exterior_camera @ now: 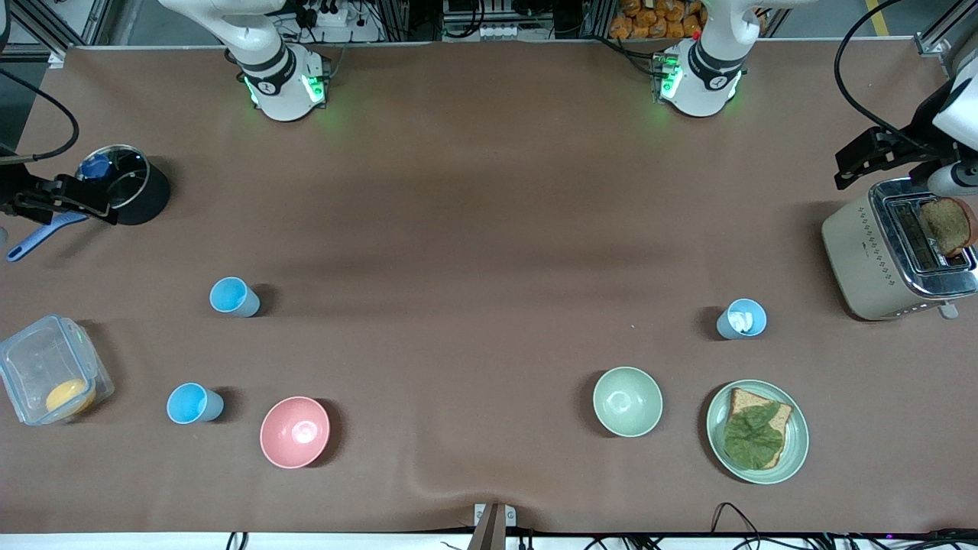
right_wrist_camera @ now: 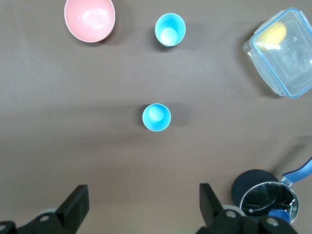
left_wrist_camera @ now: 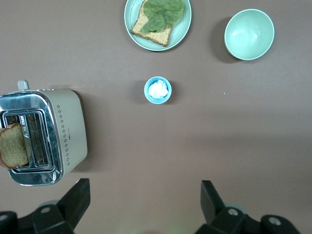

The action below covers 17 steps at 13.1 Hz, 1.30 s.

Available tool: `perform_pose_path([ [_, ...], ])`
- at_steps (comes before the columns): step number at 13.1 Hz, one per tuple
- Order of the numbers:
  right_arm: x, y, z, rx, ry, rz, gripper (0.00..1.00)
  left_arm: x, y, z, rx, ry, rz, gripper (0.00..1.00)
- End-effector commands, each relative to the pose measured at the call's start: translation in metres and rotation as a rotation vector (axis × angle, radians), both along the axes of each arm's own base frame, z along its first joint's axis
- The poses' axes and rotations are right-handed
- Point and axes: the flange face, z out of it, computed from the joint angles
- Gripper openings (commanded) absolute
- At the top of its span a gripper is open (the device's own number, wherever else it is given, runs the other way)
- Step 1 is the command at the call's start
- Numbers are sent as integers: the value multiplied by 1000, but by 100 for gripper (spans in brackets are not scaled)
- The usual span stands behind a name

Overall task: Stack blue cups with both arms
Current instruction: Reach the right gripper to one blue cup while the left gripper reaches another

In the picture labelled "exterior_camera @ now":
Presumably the glass lid with blue knob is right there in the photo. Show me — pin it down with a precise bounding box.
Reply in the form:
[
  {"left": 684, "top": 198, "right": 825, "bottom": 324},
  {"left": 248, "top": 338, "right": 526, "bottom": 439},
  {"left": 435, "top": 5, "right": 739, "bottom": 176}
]
[{"left": 76, "top": 145, "right": 151, "bottom": 212}]

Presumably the blue cup with white paper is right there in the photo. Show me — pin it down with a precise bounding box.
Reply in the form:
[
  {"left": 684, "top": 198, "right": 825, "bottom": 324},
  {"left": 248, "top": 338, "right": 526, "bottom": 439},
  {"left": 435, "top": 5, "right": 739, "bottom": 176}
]
[{"left": 716, "top": 298, "right": 767, "bottom": 341}]

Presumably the light green plate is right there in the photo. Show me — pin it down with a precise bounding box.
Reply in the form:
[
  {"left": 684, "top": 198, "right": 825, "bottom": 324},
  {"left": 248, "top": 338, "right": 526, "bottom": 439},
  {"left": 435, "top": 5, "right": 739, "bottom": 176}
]
[{"left": 705, "top": 379, "right": 810, "bottom": 485}]

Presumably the clear plastic container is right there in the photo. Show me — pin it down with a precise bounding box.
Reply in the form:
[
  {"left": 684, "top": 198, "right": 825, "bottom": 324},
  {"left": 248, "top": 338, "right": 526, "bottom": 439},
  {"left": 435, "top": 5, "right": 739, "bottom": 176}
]
[{"left": 0, "top": 314, "right": 115, "bottom": 427}]

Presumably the yellow round fruit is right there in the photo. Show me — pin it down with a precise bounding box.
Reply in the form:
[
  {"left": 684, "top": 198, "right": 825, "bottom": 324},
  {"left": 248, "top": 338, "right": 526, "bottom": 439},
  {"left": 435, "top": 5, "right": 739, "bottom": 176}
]
[{"left": 45, "top": 379, "right": 97, "bottom": 418}]

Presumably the brown toast slice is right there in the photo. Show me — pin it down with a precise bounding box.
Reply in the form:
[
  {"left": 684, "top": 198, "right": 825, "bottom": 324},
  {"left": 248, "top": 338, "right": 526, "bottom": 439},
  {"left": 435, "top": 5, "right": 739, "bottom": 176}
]
[{"left": 918, "top": 196, "right": 978, "bottom": 258}]

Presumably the aluminium frame profile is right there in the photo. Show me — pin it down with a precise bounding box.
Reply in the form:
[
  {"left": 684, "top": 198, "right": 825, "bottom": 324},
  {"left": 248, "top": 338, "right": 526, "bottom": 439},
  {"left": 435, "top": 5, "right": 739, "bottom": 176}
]
[
  {"left": 6, "top": 0, "right": 104, "bottom": 66},
  {"left": 913, "top": 6, "right": 978, "bottom": 58}
]

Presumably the green lettuce leaf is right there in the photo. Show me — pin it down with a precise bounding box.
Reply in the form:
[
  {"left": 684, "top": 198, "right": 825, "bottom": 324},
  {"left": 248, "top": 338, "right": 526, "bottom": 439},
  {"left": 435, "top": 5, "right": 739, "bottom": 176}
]
[{"left": 723, "top": 403, "right": 787, "bottom": 469}]

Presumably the bag of orange buns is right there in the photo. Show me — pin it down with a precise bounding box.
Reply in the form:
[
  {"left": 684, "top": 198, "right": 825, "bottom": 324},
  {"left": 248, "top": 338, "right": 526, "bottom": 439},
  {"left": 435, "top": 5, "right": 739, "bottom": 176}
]
[{"left": 609, "top": 0, "right": 705, "bottom": 40}]

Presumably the black pot with blue handle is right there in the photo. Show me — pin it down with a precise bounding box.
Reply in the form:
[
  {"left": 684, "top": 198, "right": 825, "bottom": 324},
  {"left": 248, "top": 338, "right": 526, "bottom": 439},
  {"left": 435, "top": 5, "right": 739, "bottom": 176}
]
[{"left": 6, "top": 144, "right": 171, "bottom": 263}]

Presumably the pink bowl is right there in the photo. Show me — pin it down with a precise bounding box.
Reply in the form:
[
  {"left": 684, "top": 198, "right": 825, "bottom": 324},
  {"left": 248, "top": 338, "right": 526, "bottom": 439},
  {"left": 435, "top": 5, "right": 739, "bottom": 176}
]
[{"left": 260, "top": 396, "right": 332, "bottom": 469}]

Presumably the white power strip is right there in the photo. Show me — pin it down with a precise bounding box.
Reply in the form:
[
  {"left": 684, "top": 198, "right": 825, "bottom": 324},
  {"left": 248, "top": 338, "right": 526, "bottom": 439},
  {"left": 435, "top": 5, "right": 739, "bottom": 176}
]
[{"left": 313, "top": 2, "right": 352, "bottom": 30}]

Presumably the black floor cable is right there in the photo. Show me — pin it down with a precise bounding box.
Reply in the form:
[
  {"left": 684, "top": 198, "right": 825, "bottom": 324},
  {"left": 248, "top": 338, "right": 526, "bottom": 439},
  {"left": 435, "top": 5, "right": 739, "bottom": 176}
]
[{"left": 709, "top": 501, "right": 772, "bottom": 550}]

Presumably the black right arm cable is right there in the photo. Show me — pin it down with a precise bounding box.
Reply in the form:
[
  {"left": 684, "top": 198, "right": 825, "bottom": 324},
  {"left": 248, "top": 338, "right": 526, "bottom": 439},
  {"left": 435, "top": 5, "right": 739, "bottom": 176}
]
[{"left": 0, "top": 69, "right": 80, "bottom": 163}]

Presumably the bread slice under lettuce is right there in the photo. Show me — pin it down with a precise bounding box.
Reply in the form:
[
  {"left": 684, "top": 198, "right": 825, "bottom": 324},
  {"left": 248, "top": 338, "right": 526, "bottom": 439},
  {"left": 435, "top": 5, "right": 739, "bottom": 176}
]
[{"left": 724, "top": 387, "right": 795, "bottom": 470}]

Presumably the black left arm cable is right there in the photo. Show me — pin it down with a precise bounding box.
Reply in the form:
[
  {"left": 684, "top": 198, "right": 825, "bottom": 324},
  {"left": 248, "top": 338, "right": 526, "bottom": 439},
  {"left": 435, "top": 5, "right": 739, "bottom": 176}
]
[{"left": 834, "top": 0, "right": 929, "bottom": 150}]

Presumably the light green bowl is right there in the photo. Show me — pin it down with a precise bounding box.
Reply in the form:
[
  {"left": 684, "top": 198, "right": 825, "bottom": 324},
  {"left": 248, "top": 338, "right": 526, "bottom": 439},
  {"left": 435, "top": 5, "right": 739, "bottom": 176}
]
[{"left": 593, "top": 367, "right": 664, "bottom": 438}]

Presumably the beige and chrome toaster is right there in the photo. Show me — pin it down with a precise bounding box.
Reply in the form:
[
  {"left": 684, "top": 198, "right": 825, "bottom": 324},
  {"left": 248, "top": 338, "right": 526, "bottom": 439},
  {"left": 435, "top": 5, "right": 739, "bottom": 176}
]
[{"left": 821, "top": 176, "right": 978, "bottom": 322}]

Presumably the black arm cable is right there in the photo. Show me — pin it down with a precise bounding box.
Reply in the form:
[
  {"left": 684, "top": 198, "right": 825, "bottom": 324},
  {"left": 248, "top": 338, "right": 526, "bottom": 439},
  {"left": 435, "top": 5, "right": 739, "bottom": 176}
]
[
  {"left": 0, "top": 69, "right": 80, "bottom": 163},
  {"left": 834, "top": 0, "right": 929, "bottom": 150}
]

